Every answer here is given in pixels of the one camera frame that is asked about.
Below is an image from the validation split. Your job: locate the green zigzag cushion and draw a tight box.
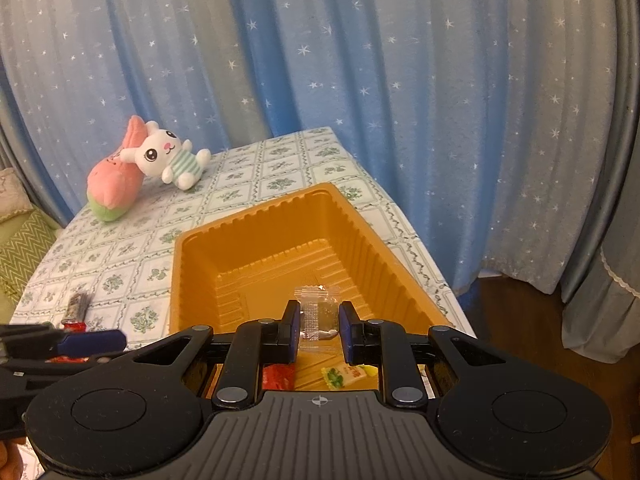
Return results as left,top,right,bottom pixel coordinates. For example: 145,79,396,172
0,207,63,321

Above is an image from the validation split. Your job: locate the pink peach plush toy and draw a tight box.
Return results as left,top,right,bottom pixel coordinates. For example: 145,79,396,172
86,115,146,223

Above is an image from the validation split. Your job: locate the floral tablecloth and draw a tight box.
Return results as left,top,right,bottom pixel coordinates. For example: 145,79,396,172
9,126,477,480

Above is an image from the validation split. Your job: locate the striped red snack packet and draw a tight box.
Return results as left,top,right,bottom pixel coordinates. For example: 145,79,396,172
50,291,92,363

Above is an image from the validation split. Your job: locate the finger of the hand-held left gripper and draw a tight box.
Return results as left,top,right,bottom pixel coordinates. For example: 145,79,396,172
0,324,127,357
0,354,118,378

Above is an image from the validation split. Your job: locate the yellow green snack packet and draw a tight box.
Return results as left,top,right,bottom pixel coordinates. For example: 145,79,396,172
320,364,378,390

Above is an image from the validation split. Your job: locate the orange plastic tray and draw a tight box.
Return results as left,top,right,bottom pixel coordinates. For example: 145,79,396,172
170,182,453,396

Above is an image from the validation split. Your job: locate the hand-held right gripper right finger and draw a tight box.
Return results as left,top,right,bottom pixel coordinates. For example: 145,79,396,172
339,301,507,410

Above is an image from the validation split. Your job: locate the grey lace-trimmed curtain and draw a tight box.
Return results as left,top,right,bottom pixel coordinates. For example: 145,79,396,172
561,232,640,365

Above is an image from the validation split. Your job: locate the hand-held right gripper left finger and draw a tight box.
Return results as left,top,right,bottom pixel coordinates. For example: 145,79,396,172
122,301,301,412

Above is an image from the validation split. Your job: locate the clear snack packet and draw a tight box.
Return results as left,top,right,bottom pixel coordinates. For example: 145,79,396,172
295,284,342,342

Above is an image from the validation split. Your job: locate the beige pillow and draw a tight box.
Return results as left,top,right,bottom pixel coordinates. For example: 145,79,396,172
0,167,33,221

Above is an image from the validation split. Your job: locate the white rabbit plush toy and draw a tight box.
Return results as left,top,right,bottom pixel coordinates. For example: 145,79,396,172
119,121,212,192

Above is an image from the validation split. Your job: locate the blue starry curtain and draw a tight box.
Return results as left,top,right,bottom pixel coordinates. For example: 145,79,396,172
0,0,621,306

